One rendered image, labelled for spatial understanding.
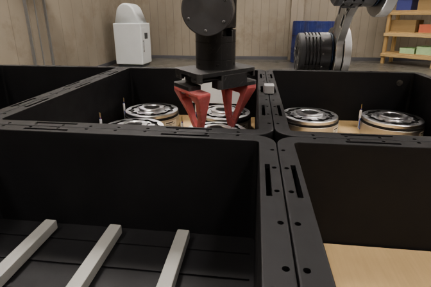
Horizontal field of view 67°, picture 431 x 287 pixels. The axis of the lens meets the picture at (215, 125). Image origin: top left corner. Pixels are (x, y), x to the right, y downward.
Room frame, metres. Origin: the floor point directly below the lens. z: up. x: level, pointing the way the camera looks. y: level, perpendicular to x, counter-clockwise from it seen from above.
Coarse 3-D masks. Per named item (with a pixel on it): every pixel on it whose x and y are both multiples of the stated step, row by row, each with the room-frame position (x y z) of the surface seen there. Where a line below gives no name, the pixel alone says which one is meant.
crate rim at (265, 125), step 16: (96, 80) 0.55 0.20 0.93; (48, 96) 0.43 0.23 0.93; (64, 96) 0.45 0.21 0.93; (16, 112) 0.35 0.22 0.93; (96, 128) 0.30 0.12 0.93; (112, 128) 0.30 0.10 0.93; (128, 128) 0.30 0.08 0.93; (144, 128) 0.30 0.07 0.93; (160, 128) 0.30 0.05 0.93; (176, 128) 0.30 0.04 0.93; (192, 128) 0.30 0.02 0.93; (208, 128) 0.30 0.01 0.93; (224, 128) 0.30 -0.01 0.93; (272, 128) 0.30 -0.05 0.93
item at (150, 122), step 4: (116, 120) 0.53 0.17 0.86; (120, 120) 0.53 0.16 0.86; (124, 120) 0.54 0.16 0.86; (144, 120) 0.54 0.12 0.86; (148, 120) 0.54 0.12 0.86; (152, 120) 0.53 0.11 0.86; (156, 120) 0.53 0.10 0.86; (148, 124) 0.51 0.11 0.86; (152, 124) 0.51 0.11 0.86; (156, 124) 0.52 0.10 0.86; (160, 124) 0.51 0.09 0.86
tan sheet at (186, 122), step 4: (180, 116) 0.67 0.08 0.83; (184, 116) 0.67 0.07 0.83; (188, 116) 0.67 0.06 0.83; (180, 120) 0.64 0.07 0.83; (184, 120) 0.64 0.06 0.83; (188, 120) 0.64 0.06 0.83; (252, 120) 0.64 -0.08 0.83; (180, 124) 0.61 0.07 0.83; (184, 124) 0.61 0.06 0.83; (188, 124) 0.61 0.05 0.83; (252, 124) 0.61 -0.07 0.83; (252, 128) 0.59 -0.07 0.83
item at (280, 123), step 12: (276, 72) 0.66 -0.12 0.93; (288, 72) 0.65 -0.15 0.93; (300, 72) 0.65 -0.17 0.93; (312, 72) 0.65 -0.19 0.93; (324, 72) 0.65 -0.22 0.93; (336, 72) 0.64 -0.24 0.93; (348, 72) 0.64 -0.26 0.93; (360, 72) 0.64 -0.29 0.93; (372, 72) 0.63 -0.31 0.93; (384, 72) 0.63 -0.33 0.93; (396, 72) 0.63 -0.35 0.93; (408, 72) 0.63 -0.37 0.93; (276, 96) 0.43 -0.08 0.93; (276, 108) 0.37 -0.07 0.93; (276, 120) 0.32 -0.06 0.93; (276, 132) 0.29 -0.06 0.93; (288, 132) 0.29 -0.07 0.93; (300, 132) 0.29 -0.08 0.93; (312, 132) 0.29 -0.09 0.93; (324, 132) 0.29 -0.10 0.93; (276, 144) 0.29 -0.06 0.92
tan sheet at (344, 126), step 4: (340, 120) 0.64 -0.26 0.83; (344, 120) 0.64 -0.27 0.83; (348, 120) 0.64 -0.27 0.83; (352, 120) 0.64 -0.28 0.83; (340, 124) 0.61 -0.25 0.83; (344, 124) 0.61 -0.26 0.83; (348, 124) 0.61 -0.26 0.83; (352, 124) 0.61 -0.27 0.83; (356, 124) 0.61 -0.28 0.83; (340, 128) 0.59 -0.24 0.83; (344, 128) 0.59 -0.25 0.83; (348, 128) 0.59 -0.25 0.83; (352, 128) 0.59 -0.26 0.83; (356, 128) 0.59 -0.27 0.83; (340, 132) 0.56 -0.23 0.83; (344, 132) 0.56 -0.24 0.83; (348, 132) 0.56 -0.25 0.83; (352, 132) 0.56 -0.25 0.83; (356, 132) 0.56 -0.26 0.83
